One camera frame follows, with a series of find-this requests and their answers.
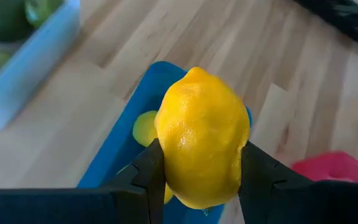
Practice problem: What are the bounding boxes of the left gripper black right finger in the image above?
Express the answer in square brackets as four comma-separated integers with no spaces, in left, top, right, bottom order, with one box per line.
[237,141,358,224]

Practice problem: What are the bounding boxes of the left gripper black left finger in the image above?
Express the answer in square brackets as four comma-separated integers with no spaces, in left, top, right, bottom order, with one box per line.
[0,138,167,224]

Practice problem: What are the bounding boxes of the yellow lemon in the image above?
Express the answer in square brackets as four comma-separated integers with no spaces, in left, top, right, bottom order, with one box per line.
[154,66,251,210]
[132,110,158,147]

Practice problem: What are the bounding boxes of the large orange-yellow lemon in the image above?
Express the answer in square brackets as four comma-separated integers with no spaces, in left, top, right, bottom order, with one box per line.
[163,183,175,205]

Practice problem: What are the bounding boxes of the blue plastic bin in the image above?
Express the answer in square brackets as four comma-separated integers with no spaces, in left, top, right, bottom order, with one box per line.
[76,60,254,224]

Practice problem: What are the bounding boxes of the red plastic bin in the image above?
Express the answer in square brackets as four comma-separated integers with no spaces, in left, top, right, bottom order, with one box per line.
[291,151,358,185]

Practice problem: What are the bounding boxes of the clear plastic bin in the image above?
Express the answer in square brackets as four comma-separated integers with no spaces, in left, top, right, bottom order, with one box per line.
[0,0,81,134]

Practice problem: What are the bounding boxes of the green lime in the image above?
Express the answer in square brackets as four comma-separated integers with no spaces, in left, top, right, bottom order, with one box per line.
[24,0,65,30]
[0,0,34,43]

